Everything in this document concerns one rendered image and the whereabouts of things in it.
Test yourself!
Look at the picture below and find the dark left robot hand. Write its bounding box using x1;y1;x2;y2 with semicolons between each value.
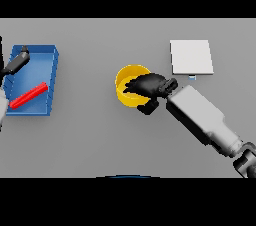
0;45;31;76

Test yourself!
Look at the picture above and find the dark right robot hand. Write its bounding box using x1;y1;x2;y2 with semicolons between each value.
122;72;179;116

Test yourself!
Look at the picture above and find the yellow bowl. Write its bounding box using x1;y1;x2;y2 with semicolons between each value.
114;64;152;108

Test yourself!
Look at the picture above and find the red beaker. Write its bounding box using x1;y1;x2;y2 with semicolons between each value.
9;81;49;110

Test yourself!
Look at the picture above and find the pale square measuring scale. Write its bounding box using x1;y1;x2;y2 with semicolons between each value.
169;39;215;81

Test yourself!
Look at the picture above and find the blue tray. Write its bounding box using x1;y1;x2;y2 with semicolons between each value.
1;44;60;117

